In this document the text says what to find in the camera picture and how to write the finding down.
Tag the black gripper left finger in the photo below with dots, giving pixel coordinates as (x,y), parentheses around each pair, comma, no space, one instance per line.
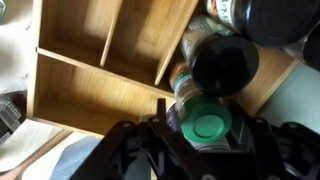
(161,109)

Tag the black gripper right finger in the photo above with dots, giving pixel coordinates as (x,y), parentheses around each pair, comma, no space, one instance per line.
(245,123)

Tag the green cap spice bottle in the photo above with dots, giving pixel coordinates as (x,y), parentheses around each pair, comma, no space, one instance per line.
(203,125)

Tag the wooden spice tray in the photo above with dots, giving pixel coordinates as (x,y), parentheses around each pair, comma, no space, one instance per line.
(83,110)

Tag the large black lid spice bottle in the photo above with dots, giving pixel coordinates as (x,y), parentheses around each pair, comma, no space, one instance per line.
(273,20)

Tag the white tray with wooden rim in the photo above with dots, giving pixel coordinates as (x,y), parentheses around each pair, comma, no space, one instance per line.
(23,146)

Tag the navy blue salt can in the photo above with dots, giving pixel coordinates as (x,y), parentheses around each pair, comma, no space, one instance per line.
(172,118)

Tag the light blue tissue box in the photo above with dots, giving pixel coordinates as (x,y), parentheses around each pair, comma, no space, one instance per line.
(73,160)

